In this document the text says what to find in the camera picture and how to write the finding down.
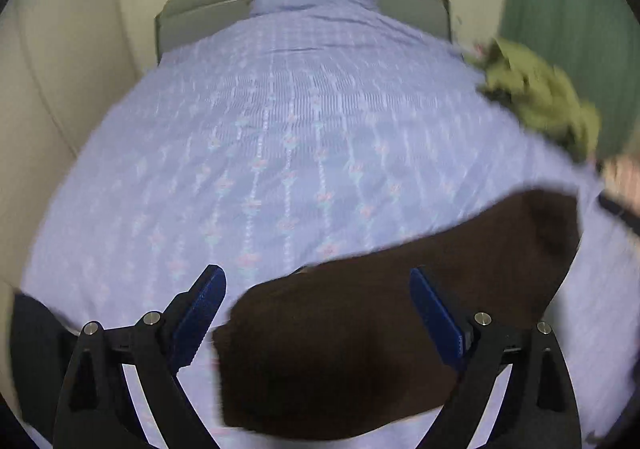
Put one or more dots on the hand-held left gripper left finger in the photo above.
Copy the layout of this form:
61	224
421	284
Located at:
200	314

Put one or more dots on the dark brown pants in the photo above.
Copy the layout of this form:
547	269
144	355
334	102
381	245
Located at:
380	324

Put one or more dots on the person's right hand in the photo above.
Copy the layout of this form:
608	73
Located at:
622	176

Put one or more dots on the green curtain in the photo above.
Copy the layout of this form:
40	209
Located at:
565	24

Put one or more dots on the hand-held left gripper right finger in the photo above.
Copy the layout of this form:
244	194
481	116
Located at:
437	314

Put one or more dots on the olive green garment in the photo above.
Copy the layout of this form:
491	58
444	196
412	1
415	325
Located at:
545	99

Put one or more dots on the lilac patterned bed sheet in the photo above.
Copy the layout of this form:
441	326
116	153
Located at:
280	149

